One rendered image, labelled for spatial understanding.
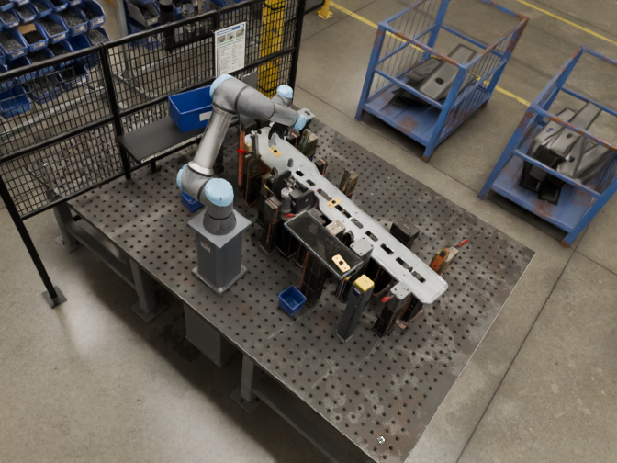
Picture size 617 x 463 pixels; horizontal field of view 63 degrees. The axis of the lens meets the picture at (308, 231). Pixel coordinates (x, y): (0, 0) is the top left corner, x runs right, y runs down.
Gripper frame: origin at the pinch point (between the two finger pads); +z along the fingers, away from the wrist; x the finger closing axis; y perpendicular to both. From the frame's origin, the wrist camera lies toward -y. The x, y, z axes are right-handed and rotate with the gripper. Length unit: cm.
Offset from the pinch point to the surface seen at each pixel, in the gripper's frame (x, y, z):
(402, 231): 13, 83, 5
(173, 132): -38, -41, 5
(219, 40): 3, -54, -30
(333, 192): 5.5, 41.4, 7.3
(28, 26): -52, -190, 14
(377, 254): -6, 84, 7
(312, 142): 20.5, 8.3, 4.6
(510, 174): 213, 67, 89
